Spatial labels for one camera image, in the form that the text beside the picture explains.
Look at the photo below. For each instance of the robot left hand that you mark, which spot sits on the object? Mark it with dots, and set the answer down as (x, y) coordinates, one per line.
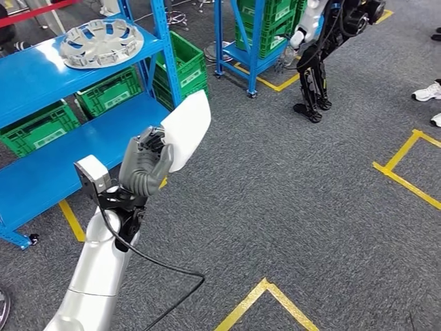
(145, 169)

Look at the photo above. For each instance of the white plastic car part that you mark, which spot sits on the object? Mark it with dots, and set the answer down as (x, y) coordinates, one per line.
(186, 128)

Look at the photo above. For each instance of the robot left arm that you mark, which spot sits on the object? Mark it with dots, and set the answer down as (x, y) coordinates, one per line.
(99, 274)

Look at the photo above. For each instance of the silver wheel hubcap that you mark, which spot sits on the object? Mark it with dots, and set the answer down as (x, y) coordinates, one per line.
(102, 45)

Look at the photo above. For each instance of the round chrome floor base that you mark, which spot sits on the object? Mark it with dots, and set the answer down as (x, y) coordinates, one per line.
(217, 52)

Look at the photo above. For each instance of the chrome swivel stool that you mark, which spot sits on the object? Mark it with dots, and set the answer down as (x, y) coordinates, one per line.
(177, 18)

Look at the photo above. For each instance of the white desk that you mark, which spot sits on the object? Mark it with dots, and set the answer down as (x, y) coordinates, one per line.
(48, 16)
(109, 7)

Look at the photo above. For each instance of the red barrier belt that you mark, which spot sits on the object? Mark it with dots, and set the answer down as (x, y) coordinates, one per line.
(34, 12)

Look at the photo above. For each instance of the person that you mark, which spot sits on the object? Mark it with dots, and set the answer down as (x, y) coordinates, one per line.
(7, 27)
(436, 34)
(427, 91)

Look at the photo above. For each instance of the black white humanoid robot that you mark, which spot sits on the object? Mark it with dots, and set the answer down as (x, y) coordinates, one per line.
(311, 82)

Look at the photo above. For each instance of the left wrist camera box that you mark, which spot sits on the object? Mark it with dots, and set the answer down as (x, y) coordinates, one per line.
(91, 176)

